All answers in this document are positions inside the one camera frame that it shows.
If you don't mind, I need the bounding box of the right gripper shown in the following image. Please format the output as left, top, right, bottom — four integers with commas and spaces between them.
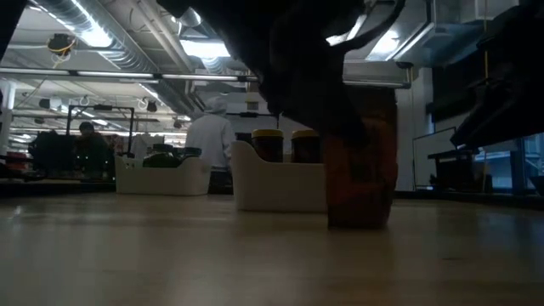
450, 76, 544, 149

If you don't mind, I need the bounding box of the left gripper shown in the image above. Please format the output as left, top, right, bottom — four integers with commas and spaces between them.
182, 0, 371, 137

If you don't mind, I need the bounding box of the yellow-lid spice jar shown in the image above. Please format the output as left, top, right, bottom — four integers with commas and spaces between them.
291, 129, 323, 165
251, 128, 285, 163

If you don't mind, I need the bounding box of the orange taco mix packet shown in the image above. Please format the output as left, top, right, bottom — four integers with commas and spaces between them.
325, 87, 400, 230

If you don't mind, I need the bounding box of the black side table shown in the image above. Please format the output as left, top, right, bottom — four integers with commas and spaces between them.
427, 148, 494, 193

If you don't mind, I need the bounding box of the whiteboard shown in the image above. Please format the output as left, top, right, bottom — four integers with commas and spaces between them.
411, 126, 458, 189

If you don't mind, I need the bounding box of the white plastic bin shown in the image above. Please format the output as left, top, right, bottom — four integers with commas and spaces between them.
114, 155, 213, 197
231, 140, 331, 213

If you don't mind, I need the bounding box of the person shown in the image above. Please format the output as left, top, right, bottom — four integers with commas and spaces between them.
72, 121, 112, 179
184, 95, 237, 195

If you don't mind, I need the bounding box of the ceiling light panel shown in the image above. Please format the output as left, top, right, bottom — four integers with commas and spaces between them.
180, 38, 231, 60

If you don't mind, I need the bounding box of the long ceiling pipe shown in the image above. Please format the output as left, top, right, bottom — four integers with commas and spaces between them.
0, 66, 412, 89

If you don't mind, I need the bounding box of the hanging black ceiling device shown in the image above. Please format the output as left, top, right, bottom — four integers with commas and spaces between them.
46, 33, 77, 69

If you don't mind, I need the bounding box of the black monitor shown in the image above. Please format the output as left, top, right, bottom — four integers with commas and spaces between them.
27, 131, 77, 175

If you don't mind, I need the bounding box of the silver ventilation duct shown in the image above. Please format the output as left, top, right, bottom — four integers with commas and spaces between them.
33, 0, 162, 74
178, 6, 204, 29

